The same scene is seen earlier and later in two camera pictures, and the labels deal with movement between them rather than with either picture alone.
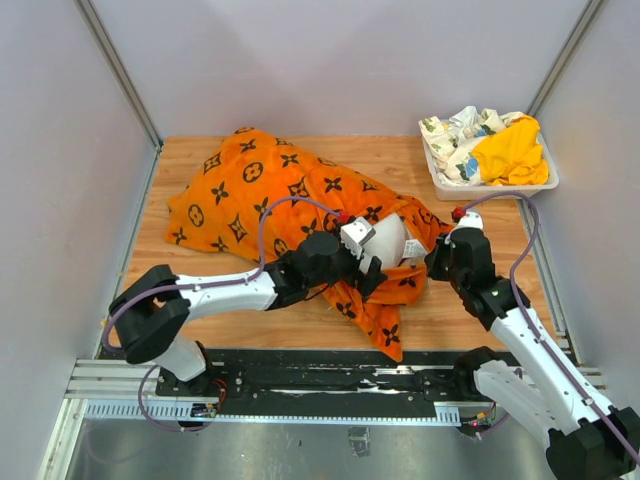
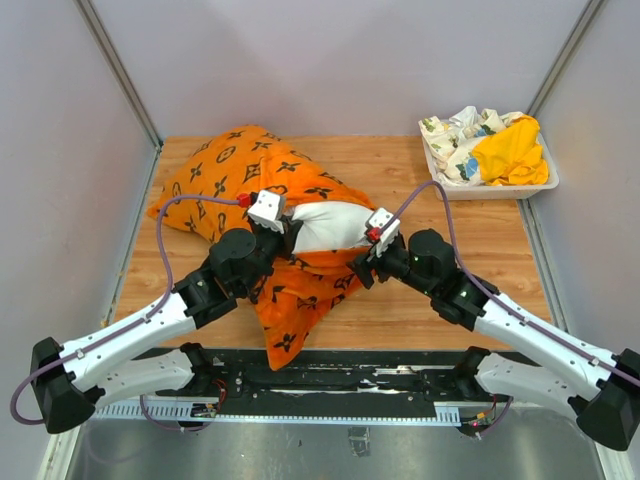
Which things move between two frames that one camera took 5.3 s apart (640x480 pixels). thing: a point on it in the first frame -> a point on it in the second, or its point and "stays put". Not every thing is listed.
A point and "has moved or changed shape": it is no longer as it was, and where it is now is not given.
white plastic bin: (459, 193) stays put
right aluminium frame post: (577, 36) stays put
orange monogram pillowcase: (257, 194) has moved or changed shape
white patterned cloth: (451, 143) stays put
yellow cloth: (513, 154) stays put
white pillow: (388, 244) has moved or changed shape
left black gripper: (366, 281) -> (287, 240)
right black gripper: (433, 258) -> (363, 267)
